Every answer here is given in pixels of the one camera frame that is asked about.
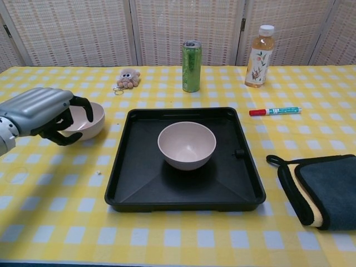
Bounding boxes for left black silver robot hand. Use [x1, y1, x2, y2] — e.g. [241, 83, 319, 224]
[0, 87, 94, 147]

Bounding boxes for pink bowl with glossy bottom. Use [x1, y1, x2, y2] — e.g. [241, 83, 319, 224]
[59, 101, 106, 141]

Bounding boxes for pink bowl with matte bottom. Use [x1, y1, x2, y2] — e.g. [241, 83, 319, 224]
[157, 121, 217, 171]

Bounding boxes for black square plastic tray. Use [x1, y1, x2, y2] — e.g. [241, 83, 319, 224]
[104, 106, 267, 214]

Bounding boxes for woven folding screen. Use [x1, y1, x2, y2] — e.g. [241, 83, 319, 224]
[0, 0, 356, 74]

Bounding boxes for small beige plush toy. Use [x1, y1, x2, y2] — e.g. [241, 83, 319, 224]
[116, 68, 141, 90]

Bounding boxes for yellow white checked tablecloth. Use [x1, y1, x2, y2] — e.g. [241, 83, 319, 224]
[0, 65, 356, 265]

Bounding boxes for green drink can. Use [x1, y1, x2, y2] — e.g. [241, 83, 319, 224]
[182, 40, 202, 93]

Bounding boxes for orange tea bottle white cap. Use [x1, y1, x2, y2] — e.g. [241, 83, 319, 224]
[244, 24, 276, 88]

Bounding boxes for red capped white marker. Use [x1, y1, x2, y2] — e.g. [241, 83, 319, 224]
[249, 106, 303, 117]

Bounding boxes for folded grey yellow towel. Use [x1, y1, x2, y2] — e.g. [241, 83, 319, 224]
[266, 154, 356, 231]

